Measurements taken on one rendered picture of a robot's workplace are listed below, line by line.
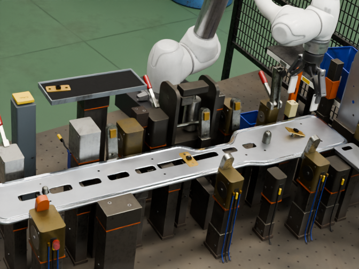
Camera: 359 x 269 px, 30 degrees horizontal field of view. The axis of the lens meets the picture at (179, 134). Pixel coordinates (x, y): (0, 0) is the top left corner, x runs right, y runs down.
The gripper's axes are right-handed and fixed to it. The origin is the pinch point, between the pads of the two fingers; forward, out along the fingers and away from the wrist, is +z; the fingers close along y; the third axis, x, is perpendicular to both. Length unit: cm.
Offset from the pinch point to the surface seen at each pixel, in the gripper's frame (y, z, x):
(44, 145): -65, 47, -77
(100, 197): 8, 17, -84
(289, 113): -10.7, 14.0, 5.8
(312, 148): 17.8, 9.2, -6.7
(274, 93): -13.6, 5.1, -1.7
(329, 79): -15.8, 5.0, 28.2
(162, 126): -15, 12, -50
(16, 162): -12, 12, -105
